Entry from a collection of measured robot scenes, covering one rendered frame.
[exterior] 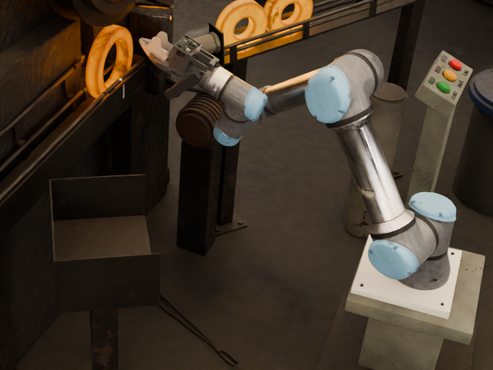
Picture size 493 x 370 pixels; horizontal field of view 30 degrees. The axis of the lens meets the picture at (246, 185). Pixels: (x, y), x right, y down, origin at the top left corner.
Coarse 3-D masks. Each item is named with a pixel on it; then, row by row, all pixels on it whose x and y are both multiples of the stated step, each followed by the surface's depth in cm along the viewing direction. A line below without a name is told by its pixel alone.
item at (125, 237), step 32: (64, 192) 196; (96, 192) 198; (128, 192) 200; (64, 224) 200; (96, 224) 201; (128, 224) 202; (64, 256) 193; (96, 256) 193; (128, 256) 176; (160, 256) 178; (64, 288) 178; (96, 288) 180; (128, 288) 181; (96, 320) 202; (96, 352) 208
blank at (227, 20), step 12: (240, 0) 256; (252, 0) 258; (228, 12) 254; (240, 12) 255; (252, 12) 257; (264, 12) 260; (216, 24) 256; (228, 24) 255; (252, 24) 261; (264, 24) 262; (228, 36) 257; (240, 36) 262; (252, 36) 262; (228, 48) 260
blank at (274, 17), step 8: (272, 0) 260; (280, 0) 260; (288, 0) 262; (296, 0) 264; (304, 0) 265; (312, 0) 267; (264, 8) 262; (272, 8) 260; (280, 8) 262; (296, 8) 268; (304, 8) 267; (312, 8) 268; (272, 16) 262; (280, 16) 264; (296, 16) 268; (304, 16) 269; (272, 24) 264; (280, 24) 265; (288, 24) 267; (280, 32) 267; (296, 32) 270
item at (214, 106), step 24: (192, 120) 256; (216, 120) 258; (192, 144) 261; (216, 144) 266; (192, 168) 270; (216, 168) 272; (192, 192) 275; (216, 192) 279; (192, 216) 280; (216, 216) 286; (192, 240) 285
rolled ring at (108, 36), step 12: (108, 36) 221; (120, 36) 226; (96, 48) 220; (108, 48) 221; (120, 48) 232; (132, 48) 234; (96, 60) 219; (120, 60) 234; (96, 72) 220; (120, 72) 234; (96, 84) 222; (108, 84) 231; (96, 96) 226
